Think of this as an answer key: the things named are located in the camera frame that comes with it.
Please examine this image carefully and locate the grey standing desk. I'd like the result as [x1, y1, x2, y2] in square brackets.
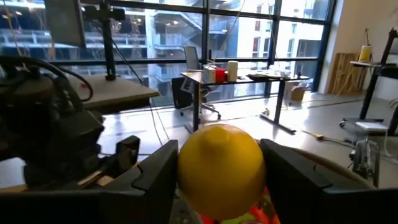
[67, 74, 161, 114]

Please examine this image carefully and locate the yellow roll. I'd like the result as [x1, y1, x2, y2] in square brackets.
[358, 45, 373, 62]

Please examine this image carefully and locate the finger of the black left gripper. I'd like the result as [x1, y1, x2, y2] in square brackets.
[99, 135, 141, 180]

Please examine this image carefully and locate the black-legged office desk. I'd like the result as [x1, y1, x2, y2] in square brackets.
[180, 70, 310, 134]

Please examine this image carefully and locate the green lime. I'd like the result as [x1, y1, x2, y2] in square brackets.
[217, 213, 256, 224]

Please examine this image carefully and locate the black office desk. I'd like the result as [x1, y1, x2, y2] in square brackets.
[340, 27, 398, 128]

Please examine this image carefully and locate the black floor fan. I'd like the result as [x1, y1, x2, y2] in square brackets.
[349, 138, 381, 187]

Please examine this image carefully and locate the white paper roll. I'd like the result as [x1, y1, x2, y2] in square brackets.
[227, 60, 239, 82]

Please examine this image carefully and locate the floor cable yellow plug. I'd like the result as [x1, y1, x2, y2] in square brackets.
[303, 129, 354, 146]

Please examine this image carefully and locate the small orange fruit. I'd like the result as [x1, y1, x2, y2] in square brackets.
[248, 186, 280, 224]

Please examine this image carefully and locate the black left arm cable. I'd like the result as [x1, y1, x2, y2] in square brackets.
[0, 55, 94, 103]

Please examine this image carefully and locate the white container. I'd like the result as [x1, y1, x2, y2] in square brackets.
[202, 64, 217, 84]

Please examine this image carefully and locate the yellow lemon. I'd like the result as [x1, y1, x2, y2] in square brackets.
[177, 123, 267, 222]

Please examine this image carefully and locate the yellow hanging cable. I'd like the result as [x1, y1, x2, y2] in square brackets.
[214, 0, 246, 63]

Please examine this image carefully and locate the black cabinet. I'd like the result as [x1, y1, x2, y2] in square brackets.
[171, 77, 194, 110]

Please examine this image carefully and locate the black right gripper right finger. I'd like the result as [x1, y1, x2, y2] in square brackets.
[259, 138, 398, 224]

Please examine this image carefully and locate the wooden pallet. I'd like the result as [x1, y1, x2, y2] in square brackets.
[328, 52, 369, 96]

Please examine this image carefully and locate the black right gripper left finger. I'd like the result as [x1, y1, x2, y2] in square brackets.
[0, 139, 180, 224]

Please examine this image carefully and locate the white office chair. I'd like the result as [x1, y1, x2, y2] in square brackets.
[180, 45, 222, 121]

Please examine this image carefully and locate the cardboard box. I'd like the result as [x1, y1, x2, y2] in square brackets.
[284, 81, 307, 102]

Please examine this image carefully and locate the red collapsible colander bowl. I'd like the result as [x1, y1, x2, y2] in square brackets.
[169, 138, 377, 224]

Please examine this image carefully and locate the white flat floor box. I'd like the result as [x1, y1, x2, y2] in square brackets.
[354, 121, 390, 156]

